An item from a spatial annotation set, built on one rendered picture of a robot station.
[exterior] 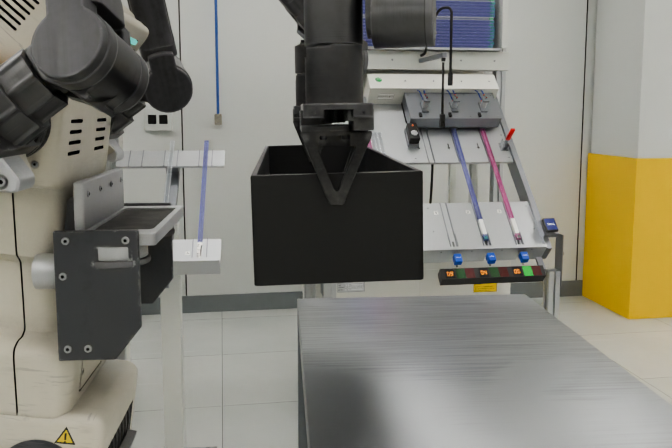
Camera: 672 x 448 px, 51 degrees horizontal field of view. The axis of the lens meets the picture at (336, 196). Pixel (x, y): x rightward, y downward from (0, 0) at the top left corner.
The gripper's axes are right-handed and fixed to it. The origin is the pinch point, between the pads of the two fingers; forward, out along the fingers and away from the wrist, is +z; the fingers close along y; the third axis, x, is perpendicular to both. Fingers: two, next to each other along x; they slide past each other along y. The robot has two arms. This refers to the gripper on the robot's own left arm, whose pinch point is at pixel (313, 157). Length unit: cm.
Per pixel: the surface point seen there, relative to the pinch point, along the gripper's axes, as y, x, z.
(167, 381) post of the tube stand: 92, 44, 77
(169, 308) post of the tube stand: 92, 42, 53
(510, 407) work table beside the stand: -46, -22, 28
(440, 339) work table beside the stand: -19.8, -18.8, 27.9
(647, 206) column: 245, -193, 50
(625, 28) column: 264, -186, -48
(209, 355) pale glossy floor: 202, 43, 109
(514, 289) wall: 292, -135, 107
